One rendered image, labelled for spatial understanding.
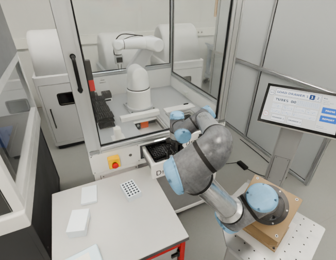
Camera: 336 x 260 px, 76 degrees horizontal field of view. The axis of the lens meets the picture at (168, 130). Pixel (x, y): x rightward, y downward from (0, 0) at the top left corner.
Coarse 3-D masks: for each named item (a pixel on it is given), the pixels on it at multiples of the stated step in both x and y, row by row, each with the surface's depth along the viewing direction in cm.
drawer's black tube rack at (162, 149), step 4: (152, 144) 154; (156, 144) 149; (160, 144) 148; (164, 144) 149; (168, 144) 148; (148, 148) 145; (152, 148) 149; (156, 148) 145; (160, 148) 144; (164, 148) 150; (168, 148) 144; (152, 152) 141; (156, 152) 141; (160, 152) 141; (164, 152) 141; (152, 156) 142; (160, 156) 142; (164, 156) 142; (156, 160) 138
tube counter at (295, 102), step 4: (292, 100) 158; (296, 100) 157; (300, 100) 156; (292, 104) 157; (296, 104) 156; (300, 104) 155; (304, 104) 154; (308, 104) 153; (312, 104) 152; (316, 104) 152; (320, 104) 151; (316, 108) 151
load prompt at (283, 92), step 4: (276, 92) 163; (280, 92) 162; (284, 92) 161; (288, 92) 160; (292, 92) 159; (296, 92) 158; (300, 92) 157; (304, 92) 156; (288, 96) 159; (292, 96) 158; (296, 96) 157; (300, 96) 156; (304, 96) 155; (308, 96) 154; (312, 96) 153; (316, 96) 152; (320, 96) 152; (312, 100) 153; (316, 100) 152; (320, 100) 151
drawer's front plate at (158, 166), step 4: (164, 160) 129; (152, 164) 127; (156, 164) 127; (160, 164) 128; (152, 168) 126; (156, 168) 128; (160, 168) 129; (152, 172) 128; (156, 172) 130; (152, 176) 130; (156, 176) 131; (160, 176) 133
